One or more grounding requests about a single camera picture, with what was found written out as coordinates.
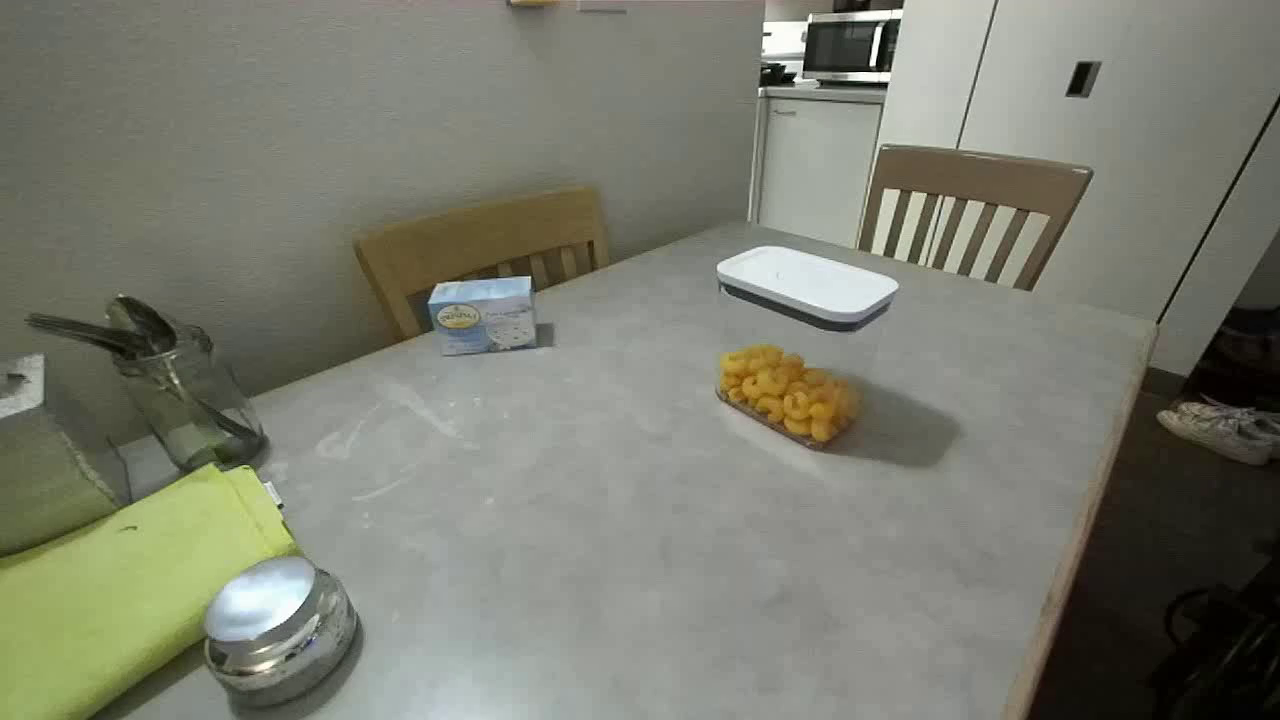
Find white container lid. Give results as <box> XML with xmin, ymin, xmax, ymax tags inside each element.
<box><xmin>716</xmin><ymin>243</ymin><xmax>900</xmax><ymax>330</ymax></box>

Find clear plastic container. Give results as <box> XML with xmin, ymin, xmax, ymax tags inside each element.
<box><xmin>711</xmin><ymin>286</ymin><xmax>886</xmax><ymax>452</ymax></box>

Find wooden chair at side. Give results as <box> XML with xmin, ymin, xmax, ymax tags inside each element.
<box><xmin>354</xmin><ymin>183</ymin><xmax>610</xmax><ymax>342</ymax></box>

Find light blue small box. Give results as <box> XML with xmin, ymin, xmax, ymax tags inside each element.
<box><xmin>428</xmin><ymin>278</ymin><xmax>534</xmax><ymax>356</ymax></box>

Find white cabinet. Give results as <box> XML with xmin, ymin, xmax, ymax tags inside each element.
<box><xmin>751</xmin><ymin>89</ymin><xmax>882</xmax><ymax>243</ymax></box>

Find wooden chair at end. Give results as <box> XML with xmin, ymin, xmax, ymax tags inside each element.
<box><xmin>854</xmin><ymin>143</ymin><xmax>1090</xmax><ymax>292</ymax></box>

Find microwave oven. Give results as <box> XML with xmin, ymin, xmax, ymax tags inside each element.
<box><xmin>802</xmin><ymin>8</ymin><xmax>905</xmax><ymax>83</ymax></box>

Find clear jar with utensils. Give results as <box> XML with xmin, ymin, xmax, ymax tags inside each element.
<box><xmin>26</xmin><ymin>292</ymin><xmax>267</xmax><ymax>473</ymax></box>

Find round silver metal tin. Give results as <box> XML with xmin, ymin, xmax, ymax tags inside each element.
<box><xmin>202</xmin><ymin>556</ymin><xmax>359</xmax><ymax>708</ymax></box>

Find green folded cloth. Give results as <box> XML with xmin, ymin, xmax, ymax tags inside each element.
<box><xmin>0</xmin><ymin>469</ymin><xmax>296</xmax><ymax>720</ymax></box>

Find white shoes on floor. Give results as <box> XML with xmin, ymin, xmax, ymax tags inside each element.
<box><xmin>1155</xmin><ymin>399</ymin><xmax>1280</xmax><ymax>465</ymax></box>

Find grey box at edge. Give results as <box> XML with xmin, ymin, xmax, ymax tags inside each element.
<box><xmin>0</xmin><ymin>353</ymin><xmax>130</xmax><ymax>554</ymax></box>

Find black wall plate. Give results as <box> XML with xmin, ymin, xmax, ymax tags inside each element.
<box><xmin>1063</xmin><ymin>60</ymin><xmax>1101</xmax><ymax>102</ymax></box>

